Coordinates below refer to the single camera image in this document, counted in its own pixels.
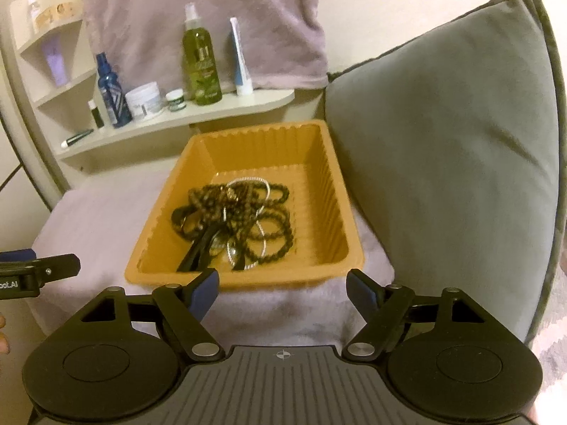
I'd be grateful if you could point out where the black strap watch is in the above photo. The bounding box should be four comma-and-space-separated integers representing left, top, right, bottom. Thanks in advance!
176, 221, 235, 273

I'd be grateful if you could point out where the dark beaded necklace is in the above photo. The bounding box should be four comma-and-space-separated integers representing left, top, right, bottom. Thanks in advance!
221, 178, 296, 271

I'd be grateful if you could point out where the small black white bottle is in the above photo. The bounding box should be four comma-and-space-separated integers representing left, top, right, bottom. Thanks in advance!
88, 99, 105, 130

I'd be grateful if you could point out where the blue spray bottle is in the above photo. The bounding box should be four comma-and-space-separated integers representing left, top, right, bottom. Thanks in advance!
96, 53, 132, 129

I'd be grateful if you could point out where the grey-green cushion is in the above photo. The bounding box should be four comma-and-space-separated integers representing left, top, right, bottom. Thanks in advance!
325, 0, 566, 342

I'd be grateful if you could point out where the mauve fleece blanket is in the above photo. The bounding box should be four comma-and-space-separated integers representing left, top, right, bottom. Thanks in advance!
82, 0, 328, 91

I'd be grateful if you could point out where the white corner shelf unit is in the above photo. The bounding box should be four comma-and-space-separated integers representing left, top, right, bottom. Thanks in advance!
7, 0, 297, 178

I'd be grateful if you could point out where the person's left hand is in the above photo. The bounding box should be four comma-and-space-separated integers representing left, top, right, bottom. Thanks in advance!
0, 315, 11, 355

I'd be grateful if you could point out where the small green-label jar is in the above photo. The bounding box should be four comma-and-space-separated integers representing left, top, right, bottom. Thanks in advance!
165, 88, 186, 112

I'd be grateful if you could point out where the white tube bottle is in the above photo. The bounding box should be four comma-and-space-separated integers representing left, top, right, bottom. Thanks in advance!
28, 0, 41, 34

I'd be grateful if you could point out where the brown wooden bead mala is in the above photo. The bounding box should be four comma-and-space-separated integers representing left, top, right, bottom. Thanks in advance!
171, 182, 259, 240

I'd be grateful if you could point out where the small cardboard box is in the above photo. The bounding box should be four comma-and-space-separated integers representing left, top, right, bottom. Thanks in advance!
34, 0, 83, 33

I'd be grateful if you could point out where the purple tube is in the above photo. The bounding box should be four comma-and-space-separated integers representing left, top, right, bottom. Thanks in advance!
41, 35, 68, 87

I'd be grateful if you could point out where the white blue tube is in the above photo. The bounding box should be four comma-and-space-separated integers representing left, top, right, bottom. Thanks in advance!
230, 16, 254, 96

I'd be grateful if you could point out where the white pearl necklace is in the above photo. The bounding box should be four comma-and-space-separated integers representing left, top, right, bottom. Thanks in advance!
223, 176, 272, 273

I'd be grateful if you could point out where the black pen tube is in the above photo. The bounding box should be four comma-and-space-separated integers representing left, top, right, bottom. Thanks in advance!
61, 129, 94, 150

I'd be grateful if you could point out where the green olive spray bottle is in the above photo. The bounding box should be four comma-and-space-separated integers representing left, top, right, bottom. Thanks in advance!
183, 3, 222, 106

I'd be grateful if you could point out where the orange plastic tray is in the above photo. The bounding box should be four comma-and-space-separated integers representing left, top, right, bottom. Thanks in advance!
125, 120, 364, 290

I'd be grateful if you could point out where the white cream jar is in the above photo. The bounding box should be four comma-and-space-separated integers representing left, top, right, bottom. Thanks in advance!
125, 81, 164, 122

